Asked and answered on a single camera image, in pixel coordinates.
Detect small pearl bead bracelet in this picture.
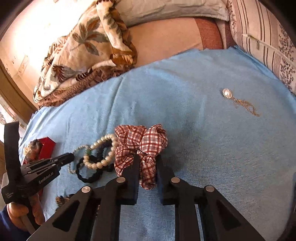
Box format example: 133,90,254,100
67,144,92,175

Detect black hair tie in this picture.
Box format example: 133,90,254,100
75,141,115,184

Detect large pearl bracelet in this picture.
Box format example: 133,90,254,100
82,133,119,170

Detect red white plaid scrunchie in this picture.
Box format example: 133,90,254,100
114,124,168,190

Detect black beaded hair clip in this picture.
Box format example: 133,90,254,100
55,194,74,208

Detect person's left hand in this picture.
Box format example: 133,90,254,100
6,194,45,231

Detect red tray box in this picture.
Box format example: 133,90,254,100
23,137,56,165

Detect floral leaf quilt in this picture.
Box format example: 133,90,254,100
33,1,137,108

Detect pink bed sheet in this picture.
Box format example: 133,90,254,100
129,17,235,67

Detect grey pillow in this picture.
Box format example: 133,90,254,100
115,0,229,27

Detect striped floral pillow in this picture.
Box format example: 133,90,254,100
227,0,295,93

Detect silver pendant gold chain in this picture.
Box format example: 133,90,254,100
222,88,261,117

